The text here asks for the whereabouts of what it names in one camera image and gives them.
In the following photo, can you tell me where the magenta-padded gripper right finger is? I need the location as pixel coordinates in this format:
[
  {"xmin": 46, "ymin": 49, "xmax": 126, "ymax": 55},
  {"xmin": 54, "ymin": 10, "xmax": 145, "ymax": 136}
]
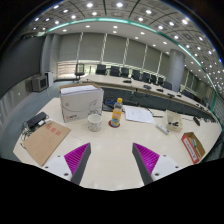
[{"xmin": 131, "ymin": 142, "xmax": 183, "ymax": 186}]

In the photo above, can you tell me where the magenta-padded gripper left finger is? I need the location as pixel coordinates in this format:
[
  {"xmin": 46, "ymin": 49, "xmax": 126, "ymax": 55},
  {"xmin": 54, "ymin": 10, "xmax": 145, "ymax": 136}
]
[{"xmin": 42, "ymin": 142, "xmax": 92, "ymax": 186}]

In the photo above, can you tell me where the yellow-capped clear drink bottle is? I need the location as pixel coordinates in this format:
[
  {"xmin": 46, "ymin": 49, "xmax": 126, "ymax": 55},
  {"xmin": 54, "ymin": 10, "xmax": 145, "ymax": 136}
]
[{"xmin": 110, "ymin": 97, "xmax": 124, "ymax": 128}]

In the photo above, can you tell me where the brown paper envelope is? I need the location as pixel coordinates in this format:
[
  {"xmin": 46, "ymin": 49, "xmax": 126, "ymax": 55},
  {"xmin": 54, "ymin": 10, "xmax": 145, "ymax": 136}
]
[{"xmin": 22, "ymin": 120, "xmax": 72, "ymax": 167}]

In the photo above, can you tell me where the red and white cardboard box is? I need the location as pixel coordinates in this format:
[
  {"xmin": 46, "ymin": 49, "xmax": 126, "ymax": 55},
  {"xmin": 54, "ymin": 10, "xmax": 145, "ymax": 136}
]
[{"xmin": 180, "ymin": 131, "xmax": 207, "ymax": 165}]

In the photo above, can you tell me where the small beige open box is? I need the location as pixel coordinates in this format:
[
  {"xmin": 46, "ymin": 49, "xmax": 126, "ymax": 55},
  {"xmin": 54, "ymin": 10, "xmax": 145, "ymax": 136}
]
[{"xmin": 165, "ymin": 109, "xmax": 184, "ymax": 133}]

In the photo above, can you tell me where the white printed paper sheet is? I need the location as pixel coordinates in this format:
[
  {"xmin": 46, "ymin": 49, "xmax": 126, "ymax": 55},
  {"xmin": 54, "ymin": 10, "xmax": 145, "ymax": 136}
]
[{"xmin": 123, "ymin": 105, "xmax": 156, "ymax": 125}]

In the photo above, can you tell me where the white copy paper box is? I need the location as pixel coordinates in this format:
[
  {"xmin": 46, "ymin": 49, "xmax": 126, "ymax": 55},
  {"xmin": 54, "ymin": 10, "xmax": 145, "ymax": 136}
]
[{"xmin": 58, "ymin": 82, "xmax": 105, "ymax": 124}]

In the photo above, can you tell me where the flat black case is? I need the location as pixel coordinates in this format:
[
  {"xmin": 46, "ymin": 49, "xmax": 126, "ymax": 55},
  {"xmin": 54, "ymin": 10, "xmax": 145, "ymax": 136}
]
[{"xmin": 26, "ymin": 111, "xmax": 50, "ymax": 130}]

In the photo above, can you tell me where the long curved conference desk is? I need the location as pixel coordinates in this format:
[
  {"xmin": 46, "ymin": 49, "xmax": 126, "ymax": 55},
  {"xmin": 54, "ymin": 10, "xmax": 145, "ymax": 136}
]
[{"xmin": 77, "ymin": 73, "xmax": 218, "ymax": 115}]

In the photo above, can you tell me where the grey box monitor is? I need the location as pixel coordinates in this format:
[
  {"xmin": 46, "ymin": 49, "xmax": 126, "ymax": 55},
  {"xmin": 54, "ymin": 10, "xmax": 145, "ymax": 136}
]
[{"xmin": 31, "ymin": 74, "xmax": 50, "ymax": 93}]

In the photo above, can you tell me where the row of black office chairs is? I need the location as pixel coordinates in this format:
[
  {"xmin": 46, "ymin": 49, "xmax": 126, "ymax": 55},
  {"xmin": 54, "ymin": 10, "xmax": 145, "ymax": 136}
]
[{"xmin": 94, "ymin": 63, "xmax": 175, "ymax": 91}]

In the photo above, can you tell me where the group of round ceiling lights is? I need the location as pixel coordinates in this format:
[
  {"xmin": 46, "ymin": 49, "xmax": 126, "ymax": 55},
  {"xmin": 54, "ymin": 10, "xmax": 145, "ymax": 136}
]
[{"xmin": 31, "ymin": 1, "xmax": 224, "ymax": 88}]

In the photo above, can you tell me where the white mug with blue handle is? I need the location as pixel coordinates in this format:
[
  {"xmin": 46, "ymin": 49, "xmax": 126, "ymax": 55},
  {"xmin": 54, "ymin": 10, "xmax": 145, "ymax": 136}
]
[{"xmin": 87, "ymin": 113, "xmax": 104, "ymax": 133}]

